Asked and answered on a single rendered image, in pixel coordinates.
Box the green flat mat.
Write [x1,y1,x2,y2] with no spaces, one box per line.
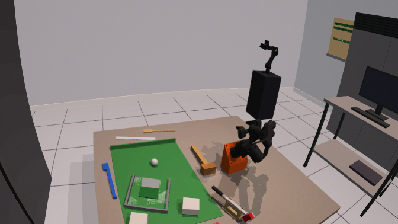
[111,142,224,224]

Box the orange-brown wooden mallet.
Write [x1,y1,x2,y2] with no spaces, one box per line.
[191,145,217,175]

